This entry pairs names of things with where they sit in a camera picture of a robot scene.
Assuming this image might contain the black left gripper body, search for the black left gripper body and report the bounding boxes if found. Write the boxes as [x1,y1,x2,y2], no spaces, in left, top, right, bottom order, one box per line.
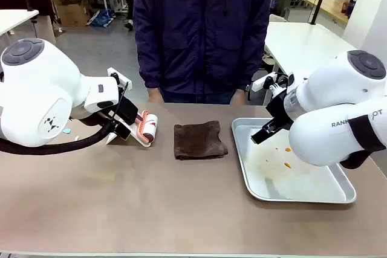
[119,98,139,126]

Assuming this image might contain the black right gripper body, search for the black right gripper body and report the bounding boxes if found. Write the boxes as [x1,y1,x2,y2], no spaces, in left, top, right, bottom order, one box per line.
[265,87,293,126]

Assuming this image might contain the pink-handled white lint roller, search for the pink-handled white lint roller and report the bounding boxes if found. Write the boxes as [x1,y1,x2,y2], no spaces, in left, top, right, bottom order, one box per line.
[135,109,160,144]

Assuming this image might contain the brown cloth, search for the brown cloth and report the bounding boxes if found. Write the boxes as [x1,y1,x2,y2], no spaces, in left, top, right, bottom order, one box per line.
[174,120,229,161]

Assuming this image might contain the person's right forearm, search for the person's right forearm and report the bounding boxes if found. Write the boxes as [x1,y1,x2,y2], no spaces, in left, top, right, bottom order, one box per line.
[134,37,161,90]

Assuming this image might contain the person's left forearm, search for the person's left forearm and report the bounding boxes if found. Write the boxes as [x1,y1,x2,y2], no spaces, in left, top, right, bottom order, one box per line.
[234,37,267,92]

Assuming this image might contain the person's right hand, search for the person's right hand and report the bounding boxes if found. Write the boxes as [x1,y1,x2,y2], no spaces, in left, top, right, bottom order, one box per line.
[147,88,164,104]

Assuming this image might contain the person's left hand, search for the person's left hand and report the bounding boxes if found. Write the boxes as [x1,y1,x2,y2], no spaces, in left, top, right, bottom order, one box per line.
[230,88,246,105]

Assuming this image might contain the white folded roller stand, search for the white folded roller stand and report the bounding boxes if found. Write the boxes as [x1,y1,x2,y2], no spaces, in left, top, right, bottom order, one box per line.
[105,120,152,149]

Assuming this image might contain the silver metal tray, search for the silver metal tray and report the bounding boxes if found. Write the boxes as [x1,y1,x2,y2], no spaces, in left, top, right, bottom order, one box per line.
[231,117,357,204]

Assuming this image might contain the large white table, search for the large white table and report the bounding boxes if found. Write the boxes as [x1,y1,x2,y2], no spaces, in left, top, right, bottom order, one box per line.
[263,21,357,106]

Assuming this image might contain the blue jeans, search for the blue jeans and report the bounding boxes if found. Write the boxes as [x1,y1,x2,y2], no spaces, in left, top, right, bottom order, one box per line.
[159,88,239,105]

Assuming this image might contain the blue plastic bag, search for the blue plastic bag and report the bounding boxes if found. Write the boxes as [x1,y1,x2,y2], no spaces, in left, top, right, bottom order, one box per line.
[89,8,115,28]

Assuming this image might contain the navy jacket torso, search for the navy jacket torso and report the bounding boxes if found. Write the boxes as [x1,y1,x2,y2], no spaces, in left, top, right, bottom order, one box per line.
[132,0,275,95]

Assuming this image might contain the light wooden table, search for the light wooden table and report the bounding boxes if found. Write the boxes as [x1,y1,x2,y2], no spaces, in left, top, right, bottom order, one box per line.
[302,0,351,25]

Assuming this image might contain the cardboard box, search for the cardboard box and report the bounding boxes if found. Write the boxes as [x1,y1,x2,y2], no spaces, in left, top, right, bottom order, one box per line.
[50,0,91,28]

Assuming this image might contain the small white table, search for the small white table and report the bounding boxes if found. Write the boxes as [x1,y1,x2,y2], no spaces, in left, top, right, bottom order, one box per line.
[0,9,40,37]

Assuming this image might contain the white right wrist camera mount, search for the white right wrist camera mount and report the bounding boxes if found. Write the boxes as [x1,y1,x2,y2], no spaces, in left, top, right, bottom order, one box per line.
[252,71,296,97]

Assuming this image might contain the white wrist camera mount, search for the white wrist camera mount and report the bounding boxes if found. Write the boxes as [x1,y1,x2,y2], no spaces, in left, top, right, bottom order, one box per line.
[252,71,296,97]
[106,67,133,91]

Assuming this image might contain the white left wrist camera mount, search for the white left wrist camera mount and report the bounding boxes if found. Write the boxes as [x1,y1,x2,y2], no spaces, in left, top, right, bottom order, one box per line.
[106,67,133,91]

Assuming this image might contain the left arm black cable sleeve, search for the left arm black cable sleeve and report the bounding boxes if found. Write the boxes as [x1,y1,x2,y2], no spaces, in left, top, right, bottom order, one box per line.
[0,112,117,155]

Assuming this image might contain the arm black cable sleeve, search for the arm black cable sleeve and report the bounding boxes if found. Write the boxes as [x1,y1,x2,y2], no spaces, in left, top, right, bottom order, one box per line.
[0,112,117,155]
[338,114,387,170]

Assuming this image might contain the right arm black cable sleeve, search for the right arm black cable sleeve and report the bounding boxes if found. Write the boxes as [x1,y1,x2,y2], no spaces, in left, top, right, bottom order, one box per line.
[338,114,387,170]

